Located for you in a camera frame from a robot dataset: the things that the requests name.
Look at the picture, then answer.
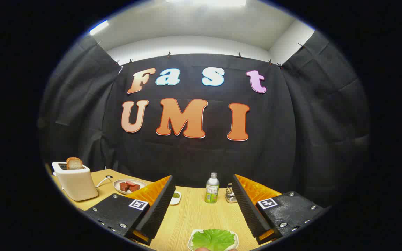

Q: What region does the white toaster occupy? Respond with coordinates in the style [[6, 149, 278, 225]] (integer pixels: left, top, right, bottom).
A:
[[52, 161, 99, 201]]

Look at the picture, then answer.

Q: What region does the metal cutlery holder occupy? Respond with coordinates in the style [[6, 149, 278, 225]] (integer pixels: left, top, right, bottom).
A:
[[225, 183, 238, 203]]

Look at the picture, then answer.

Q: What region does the green lettuce leaf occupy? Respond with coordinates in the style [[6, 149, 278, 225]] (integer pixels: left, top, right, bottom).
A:
[[191, 229, 236, 251]]

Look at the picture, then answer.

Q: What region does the black backdrop cloth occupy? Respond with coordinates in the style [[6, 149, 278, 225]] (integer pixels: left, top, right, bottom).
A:
[[38, 31, 371, 210]]

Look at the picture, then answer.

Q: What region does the round grey plate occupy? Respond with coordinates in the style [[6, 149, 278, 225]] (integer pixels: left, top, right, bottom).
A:
[[113, 179, 147, 195]]

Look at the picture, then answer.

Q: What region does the white square plate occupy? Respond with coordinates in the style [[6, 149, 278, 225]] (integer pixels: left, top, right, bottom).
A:
[[187, 229, 239, 251]]

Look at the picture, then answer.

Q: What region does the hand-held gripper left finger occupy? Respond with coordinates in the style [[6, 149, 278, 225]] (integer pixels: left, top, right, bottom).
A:
[[84, 175, 176, 246]]

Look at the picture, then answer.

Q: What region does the green drink bottle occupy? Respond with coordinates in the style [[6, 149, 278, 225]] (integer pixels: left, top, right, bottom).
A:
[[205, 172, 220, 204]]

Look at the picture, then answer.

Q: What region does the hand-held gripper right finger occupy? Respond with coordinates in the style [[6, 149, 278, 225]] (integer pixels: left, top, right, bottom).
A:
[[231, 174, 327, 245]]

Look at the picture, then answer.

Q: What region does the white toaster cable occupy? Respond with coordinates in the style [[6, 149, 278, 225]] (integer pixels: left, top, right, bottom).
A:
[[95, 176, 113, 188]]

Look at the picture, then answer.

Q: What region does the toasted bread slice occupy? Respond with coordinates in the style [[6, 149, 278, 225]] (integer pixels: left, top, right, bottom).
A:
[[66, 157, 83, 170]]

